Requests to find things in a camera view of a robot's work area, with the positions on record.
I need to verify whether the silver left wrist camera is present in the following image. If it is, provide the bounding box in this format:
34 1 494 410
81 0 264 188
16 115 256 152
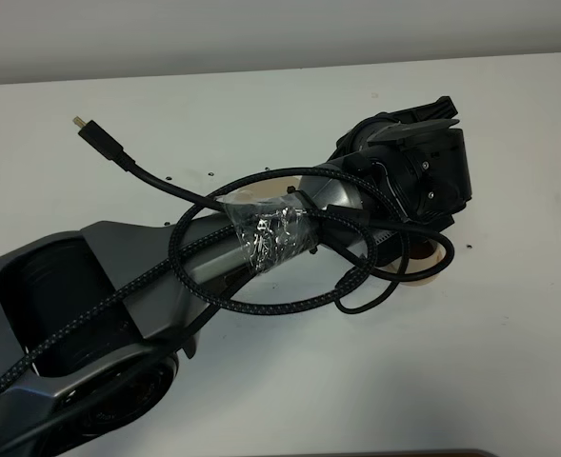
370 228 429 267

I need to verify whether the near beige teacup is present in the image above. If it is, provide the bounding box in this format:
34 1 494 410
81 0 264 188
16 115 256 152
410 240 443 270

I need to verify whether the near beige cup saucer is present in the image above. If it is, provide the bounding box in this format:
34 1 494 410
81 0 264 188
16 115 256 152
382 245 445 287

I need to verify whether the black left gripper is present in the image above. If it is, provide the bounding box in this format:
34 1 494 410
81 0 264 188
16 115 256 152
330 95 471 224

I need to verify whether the black smooth cable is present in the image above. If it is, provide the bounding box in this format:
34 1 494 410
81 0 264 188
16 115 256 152
72 115 455 316

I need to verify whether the beige teapot saucer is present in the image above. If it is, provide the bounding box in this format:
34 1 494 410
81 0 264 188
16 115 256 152
242 176 300 199

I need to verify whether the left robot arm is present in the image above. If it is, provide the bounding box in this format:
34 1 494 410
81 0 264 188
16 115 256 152
0 96 471 456

